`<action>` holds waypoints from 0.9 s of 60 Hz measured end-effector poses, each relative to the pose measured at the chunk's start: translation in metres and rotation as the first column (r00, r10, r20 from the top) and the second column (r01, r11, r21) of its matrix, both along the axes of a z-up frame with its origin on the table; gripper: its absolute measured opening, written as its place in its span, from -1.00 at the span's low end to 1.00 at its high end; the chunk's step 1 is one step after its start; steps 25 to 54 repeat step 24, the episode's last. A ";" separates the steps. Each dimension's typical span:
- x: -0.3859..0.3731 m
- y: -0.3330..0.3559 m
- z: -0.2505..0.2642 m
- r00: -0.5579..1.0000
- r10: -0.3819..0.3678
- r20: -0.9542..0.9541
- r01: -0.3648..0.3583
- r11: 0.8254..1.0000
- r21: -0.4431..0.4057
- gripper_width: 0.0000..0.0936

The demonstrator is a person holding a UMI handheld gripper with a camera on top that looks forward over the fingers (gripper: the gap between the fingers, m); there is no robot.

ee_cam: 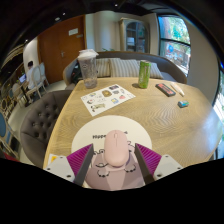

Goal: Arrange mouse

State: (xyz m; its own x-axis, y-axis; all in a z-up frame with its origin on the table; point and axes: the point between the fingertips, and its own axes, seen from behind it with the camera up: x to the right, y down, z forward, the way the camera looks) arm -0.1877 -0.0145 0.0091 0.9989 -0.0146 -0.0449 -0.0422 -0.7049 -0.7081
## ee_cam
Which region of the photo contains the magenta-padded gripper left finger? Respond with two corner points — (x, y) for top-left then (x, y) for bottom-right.
(43, 143), (95, 187)

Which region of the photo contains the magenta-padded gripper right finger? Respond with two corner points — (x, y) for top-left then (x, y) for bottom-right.
(134, 142), (184, 185)

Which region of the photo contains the pink computer mouse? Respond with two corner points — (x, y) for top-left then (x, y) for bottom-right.
(103, 129), (130, 168)

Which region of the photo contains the white round cartoon mouse pad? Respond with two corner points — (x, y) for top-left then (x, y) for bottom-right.
(70, 115), (153, 192)

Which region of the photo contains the grey tufted chair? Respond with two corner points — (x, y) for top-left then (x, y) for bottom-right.
(19, 89), (74, 168)

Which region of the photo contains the blue green gum pack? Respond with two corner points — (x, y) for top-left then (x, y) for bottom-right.
(177, 100), (190, 109)

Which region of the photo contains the blue padded chair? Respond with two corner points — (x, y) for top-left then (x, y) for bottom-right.
(0, 110), (16, 158)

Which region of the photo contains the black and orange box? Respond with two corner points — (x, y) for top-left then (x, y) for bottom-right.
(154, 82), (177, 98)

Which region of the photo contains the cream squeeze tube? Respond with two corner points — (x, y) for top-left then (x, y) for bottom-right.
(170, 81), (185, 98)

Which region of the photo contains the white sticker sheet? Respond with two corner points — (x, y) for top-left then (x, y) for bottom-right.
(80, 83), (137, 117)

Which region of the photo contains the white dining chair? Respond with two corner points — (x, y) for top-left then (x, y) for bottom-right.
(25, 62), (48, 100)

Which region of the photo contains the green drink can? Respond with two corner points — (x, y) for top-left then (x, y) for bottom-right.
(137, 59), (152, 90)

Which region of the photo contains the striped cushion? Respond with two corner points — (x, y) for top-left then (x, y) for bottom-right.
(95, 58), (113, 78)
(109, 58), (141, 79)
(136, 59), (164, 80)

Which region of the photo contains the person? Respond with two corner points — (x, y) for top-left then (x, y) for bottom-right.
(19, 60), (36, 92)

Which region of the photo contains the grey curved sofa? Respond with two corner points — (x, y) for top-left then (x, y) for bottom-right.
(62, 50), (188, 87)

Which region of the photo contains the clear shaker cup white lid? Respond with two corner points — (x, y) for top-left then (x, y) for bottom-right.
(77, 48), (100, 90)

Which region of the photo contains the brown wooden door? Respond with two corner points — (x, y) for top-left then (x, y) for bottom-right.
(37, 14), (87, 85)

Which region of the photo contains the black framed window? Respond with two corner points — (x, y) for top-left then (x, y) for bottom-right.
(157, 14), (192, 78)

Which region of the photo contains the arched glass door cabinet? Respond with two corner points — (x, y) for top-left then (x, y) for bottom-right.
(119, 17), (151, 54)

